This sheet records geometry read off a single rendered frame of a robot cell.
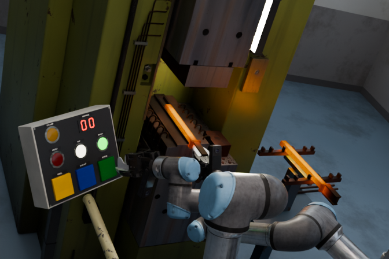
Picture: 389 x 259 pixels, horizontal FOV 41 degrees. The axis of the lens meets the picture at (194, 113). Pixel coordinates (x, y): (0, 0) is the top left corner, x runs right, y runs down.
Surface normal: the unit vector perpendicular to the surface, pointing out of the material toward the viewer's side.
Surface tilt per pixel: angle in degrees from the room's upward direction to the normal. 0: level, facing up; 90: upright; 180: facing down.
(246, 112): 90
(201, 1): 90
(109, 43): 90
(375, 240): 0
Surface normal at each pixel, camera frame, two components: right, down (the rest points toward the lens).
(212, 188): -0.90, -0.21
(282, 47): 0.41, 0.53
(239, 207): 0.33, 0.23
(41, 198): -0.62, 0.22
